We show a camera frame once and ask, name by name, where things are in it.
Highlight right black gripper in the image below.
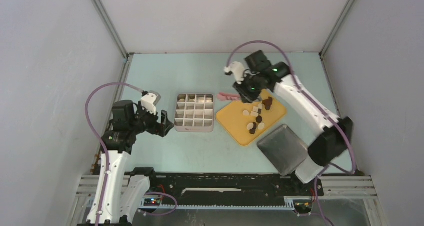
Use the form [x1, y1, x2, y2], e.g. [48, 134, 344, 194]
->
[233, 72, 263, 104]

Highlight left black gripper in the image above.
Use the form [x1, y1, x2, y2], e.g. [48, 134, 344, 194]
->
[129, 101, 174, 137]

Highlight pink handled metal tongs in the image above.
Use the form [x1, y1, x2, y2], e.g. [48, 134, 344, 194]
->
[216, 92, 241, 101]

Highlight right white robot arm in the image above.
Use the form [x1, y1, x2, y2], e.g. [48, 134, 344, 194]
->
[224, 50, 354, 195]

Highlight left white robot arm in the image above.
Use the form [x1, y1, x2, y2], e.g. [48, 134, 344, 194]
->
[83, 99, 174, 225]

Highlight white compartment chocolate box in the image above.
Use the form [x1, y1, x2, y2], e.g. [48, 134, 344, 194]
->
[174, 93, 215, 132]

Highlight yellow plastic tray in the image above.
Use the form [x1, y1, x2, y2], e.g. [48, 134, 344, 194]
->
[215, 90, 287, 146]

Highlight silver metal box lid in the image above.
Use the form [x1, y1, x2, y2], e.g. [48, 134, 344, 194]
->
[256, 124, 308, 176]

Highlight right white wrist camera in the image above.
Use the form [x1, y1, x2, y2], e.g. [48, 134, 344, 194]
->
[224, 61, 246, 84]

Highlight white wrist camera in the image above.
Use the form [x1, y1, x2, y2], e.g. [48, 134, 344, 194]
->
[140, 91, 161, 115]
[224, 61, 246, 84]

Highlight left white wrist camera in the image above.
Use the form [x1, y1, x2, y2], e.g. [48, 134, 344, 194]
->
[140, 91, 161, 115]

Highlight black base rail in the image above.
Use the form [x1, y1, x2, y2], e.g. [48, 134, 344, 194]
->
[127, 167, 324, 209]

